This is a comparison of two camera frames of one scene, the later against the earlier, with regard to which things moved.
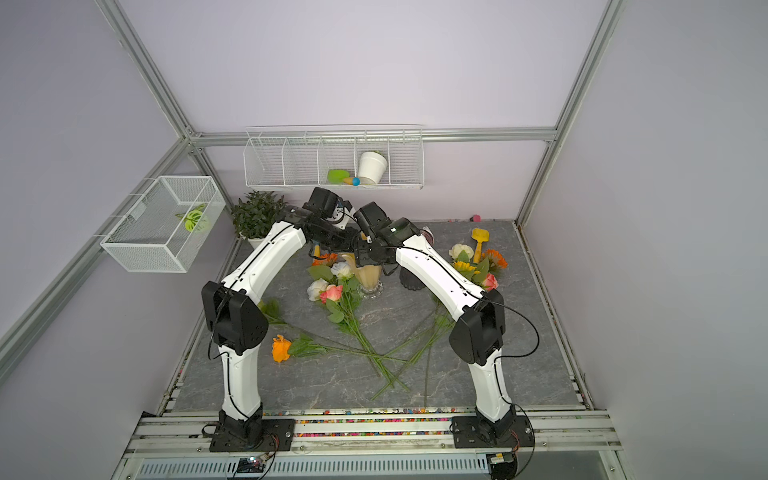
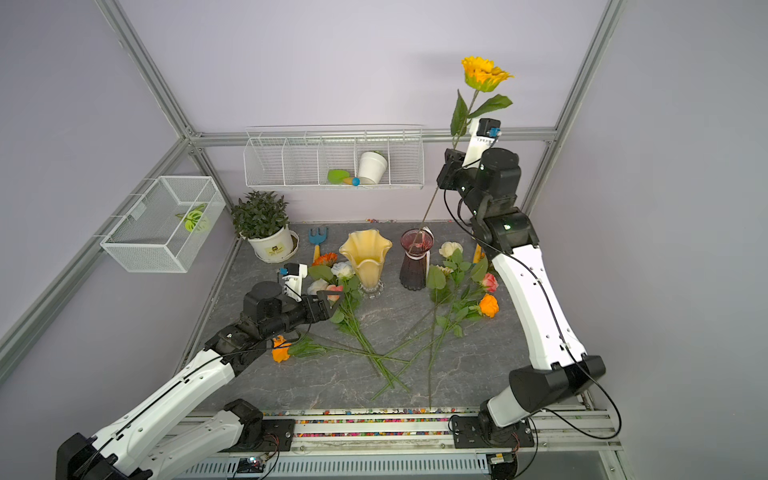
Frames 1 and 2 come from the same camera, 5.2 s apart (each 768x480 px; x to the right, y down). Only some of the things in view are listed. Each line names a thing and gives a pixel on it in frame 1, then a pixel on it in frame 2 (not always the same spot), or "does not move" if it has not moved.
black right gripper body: (367, 251) → (464, 179)
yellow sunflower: (464, 265) → (480, 76)
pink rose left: (332, 292) does not move
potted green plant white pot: (254, 215) does not move
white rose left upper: (342, 269) does not move
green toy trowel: (340, 176) does not move
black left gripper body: (337, 239) → (303, 312)
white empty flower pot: (372, 165) does not move
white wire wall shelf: (340, 156) does not move
